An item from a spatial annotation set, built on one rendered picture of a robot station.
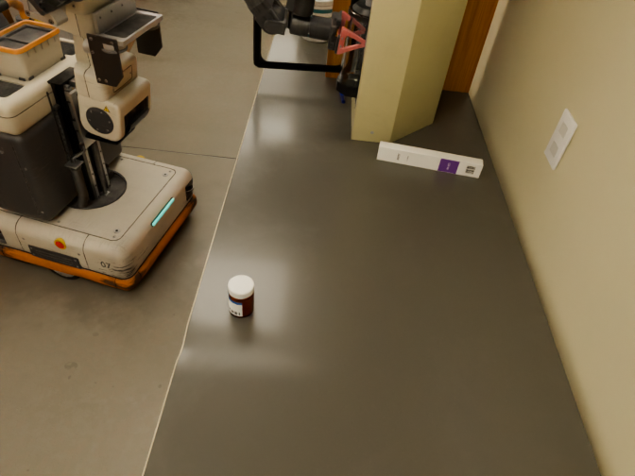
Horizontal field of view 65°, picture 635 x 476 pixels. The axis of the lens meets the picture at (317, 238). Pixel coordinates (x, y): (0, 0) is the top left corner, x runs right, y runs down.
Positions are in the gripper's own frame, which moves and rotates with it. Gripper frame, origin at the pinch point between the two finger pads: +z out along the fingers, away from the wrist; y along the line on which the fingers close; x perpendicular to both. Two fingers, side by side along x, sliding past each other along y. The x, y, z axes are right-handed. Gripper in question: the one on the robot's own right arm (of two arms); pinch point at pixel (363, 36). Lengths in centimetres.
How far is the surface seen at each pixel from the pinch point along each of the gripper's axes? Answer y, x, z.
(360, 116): -14.5, 15.8, 2.8
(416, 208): -42, 22, 18
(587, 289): -73, 10, 43
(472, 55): 22.1, 7.6, 38.6
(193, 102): 160, 125, -81
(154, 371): -38, 122, -52
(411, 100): -10.7, 10.4, 15.9
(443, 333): -79, 22, 19
